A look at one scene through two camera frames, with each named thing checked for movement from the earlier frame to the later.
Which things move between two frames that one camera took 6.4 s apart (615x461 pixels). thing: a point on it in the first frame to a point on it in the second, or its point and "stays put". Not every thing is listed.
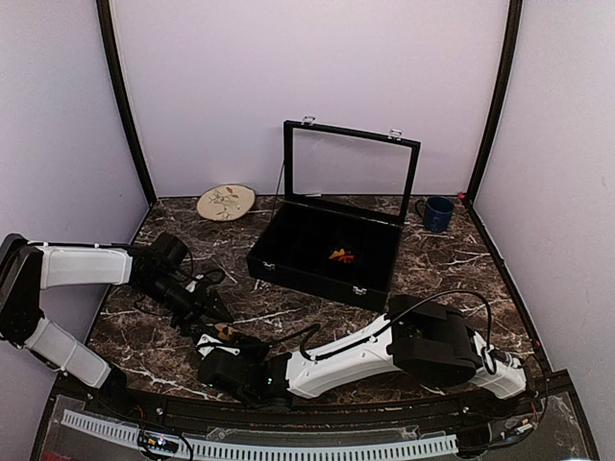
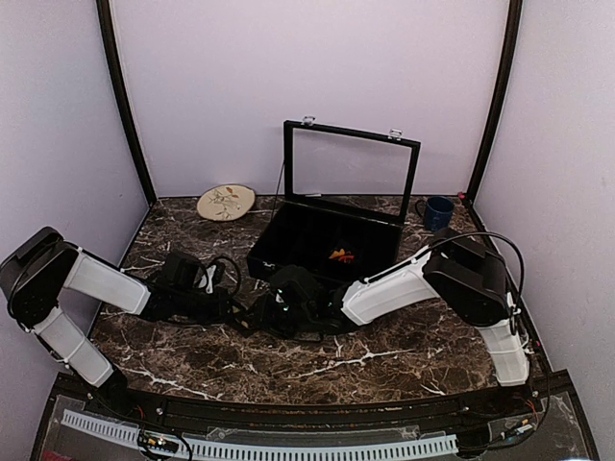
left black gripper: x=192 y=311 to x=218 y=314
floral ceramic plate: x=226 y=202 stays put
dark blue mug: x=436 y=212 stays put
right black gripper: x=258 y=350 to x=263 y=318
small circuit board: x=152 y=441 stays put
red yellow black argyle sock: x=341 y=255 stays put
